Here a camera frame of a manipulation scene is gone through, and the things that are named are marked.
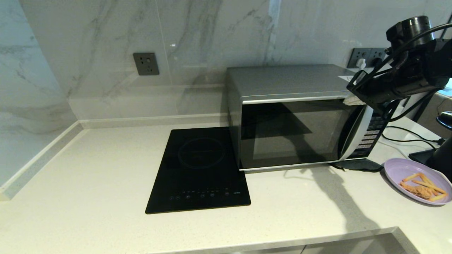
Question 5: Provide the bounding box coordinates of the purple plastic plate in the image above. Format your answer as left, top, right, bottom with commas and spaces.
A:
384, 158, 452, 206

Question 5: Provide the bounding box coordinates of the silver microwave oven body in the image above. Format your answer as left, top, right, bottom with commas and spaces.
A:
226, 65, 405, 172

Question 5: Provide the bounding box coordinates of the dark cloth pad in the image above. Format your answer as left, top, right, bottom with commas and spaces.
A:
332, 159, 385, 173

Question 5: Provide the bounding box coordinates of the black round stool seat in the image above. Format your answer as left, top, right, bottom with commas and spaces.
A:
437, 111, 452, 129

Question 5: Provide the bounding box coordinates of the black appliance base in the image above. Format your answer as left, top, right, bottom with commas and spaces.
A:
410, 136, 452, 182

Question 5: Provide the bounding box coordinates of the fried chicken piece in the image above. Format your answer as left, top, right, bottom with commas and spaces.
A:
400, 182, 440, 200

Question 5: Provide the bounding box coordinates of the black induction cooktop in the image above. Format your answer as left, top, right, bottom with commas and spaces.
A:
145, 127, 251, 214

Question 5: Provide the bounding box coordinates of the grey double wall socket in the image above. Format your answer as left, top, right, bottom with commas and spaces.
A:
347, 48, 388, 69

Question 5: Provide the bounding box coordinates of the thin black power cable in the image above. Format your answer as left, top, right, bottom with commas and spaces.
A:
382, 126, 446, 149

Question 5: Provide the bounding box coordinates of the grey single wall socket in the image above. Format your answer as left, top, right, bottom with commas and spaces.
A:
133, 53, 160, 76

